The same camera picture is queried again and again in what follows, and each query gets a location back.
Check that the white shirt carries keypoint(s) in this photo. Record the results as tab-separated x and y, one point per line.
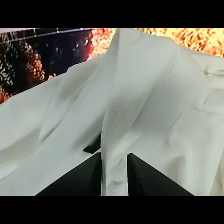
150	100

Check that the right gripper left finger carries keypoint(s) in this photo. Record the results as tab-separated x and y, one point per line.
83	180

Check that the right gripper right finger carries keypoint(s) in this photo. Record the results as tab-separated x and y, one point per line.
146	180

